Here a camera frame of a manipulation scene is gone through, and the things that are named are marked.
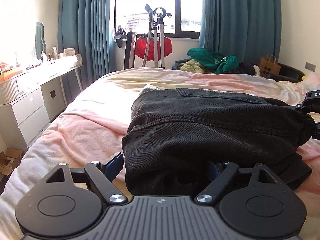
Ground black armchair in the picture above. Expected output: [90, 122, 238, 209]
[265, 63, 305, 83]

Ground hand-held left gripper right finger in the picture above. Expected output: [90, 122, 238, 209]
[195, 160, 285, 205]

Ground black denim pants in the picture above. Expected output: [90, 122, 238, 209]
[122, 88, 314, 195]

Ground white cloth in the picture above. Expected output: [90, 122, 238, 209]
[252, 65, 265, 77]

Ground black bag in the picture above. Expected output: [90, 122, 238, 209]
[115, 25, 127, 48]

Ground dark wooden chair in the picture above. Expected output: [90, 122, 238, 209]
[124, 31, 137, 69]

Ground green garment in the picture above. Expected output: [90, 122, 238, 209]
[187, 48, 239, 75]

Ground white drawer chest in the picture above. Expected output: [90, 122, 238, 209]
[0, 87, 50, 148]

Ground white ribbed storage box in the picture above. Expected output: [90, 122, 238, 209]
[0, 79, 20, 105]

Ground black clothes pile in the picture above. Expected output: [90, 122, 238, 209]
[237, 61, 258, 75]

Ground bed with pink sheet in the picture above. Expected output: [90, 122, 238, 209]
[0, 67, 320, 240]

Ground white vanity desk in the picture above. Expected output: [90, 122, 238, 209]
[15, 54, 84, 120]

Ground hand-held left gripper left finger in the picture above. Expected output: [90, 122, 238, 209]
[45, 152, 128, 204]

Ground wavy framed mirror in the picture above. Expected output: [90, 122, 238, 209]
[35, 22, 47, 57]

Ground brown paper bag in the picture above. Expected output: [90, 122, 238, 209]
[258, 54, 281, 75]

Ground cardboard box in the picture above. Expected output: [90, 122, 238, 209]
[0, 148, 22, 175]

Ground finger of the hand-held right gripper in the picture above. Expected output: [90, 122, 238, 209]
[296, 100, 320, 113]
[311, 122, 320, 140]

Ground teal curtain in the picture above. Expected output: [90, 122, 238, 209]
[199, 0, 282, 67]
[57, 0, 118, 85]

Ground cream knit garment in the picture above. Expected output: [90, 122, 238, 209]
[179, 59, 204, 73]

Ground red cloth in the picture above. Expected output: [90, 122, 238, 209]
[135, 35, 173, 62]

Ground orange box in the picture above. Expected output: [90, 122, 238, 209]
[0, 70, 22, 82]

